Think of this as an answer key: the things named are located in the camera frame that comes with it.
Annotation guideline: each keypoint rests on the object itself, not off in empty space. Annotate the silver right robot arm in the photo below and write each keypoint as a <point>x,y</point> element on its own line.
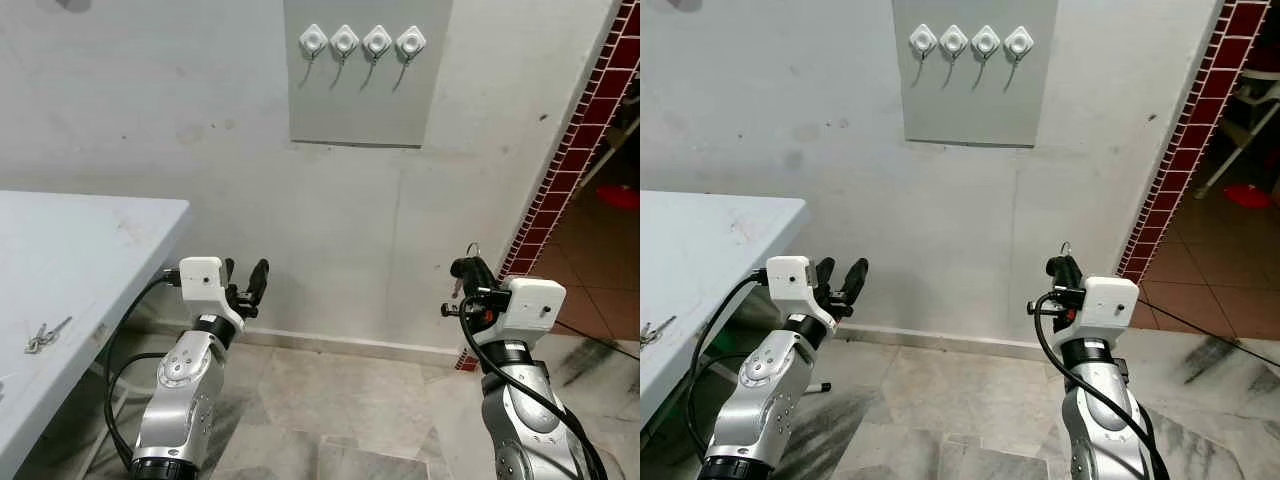
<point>1100,420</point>
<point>525,420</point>

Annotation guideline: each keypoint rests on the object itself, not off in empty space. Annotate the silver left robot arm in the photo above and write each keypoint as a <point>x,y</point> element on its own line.
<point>760,400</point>
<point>180,395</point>

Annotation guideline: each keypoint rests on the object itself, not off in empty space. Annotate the white folding table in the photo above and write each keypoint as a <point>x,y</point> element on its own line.
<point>700,260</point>
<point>70,260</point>

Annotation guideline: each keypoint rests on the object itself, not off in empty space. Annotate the red plastic basin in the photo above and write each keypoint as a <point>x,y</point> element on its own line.
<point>1247,196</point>
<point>620,197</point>

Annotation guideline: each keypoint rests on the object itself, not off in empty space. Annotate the silver key bunch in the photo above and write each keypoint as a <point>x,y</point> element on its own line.
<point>655,330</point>
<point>42,338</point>

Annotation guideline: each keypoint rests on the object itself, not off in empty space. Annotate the white metal rack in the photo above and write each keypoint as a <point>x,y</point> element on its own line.
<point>1240,140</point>
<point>610,150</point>

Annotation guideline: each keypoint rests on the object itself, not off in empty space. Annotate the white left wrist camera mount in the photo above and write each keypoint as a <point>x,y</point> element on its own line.
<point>203,280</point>
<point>792,278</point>

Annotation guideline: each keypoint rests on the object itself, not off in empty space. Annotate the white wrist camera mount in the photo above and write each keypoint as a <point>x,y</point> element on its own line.
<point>533,305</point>
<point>1108,303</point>
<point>203,280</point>
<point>792,278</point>

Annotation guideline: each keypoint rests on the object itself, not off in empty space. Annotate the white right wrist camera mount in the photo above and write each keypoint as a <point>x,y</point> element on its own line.
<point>533,305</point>
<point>1108,303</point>

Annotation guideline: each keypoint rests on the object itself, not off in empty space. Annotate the red tile wall border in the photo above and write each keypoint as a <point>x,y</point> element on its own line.
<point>585,130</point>

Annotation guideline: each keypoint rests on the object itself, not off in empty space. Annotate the grey wall panel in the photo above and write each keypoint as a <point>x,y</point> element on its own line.
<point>975,105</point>
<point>365,105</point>

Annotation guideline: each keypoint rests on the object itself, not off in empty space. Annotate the white adhesive wall hook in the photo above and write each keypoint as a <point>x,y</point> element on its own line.
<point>410,43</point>
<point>313,41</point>
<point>1018,43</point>
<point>344,41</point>
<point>922,41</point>
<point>953,41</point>
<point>377,41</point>
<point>985,42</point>

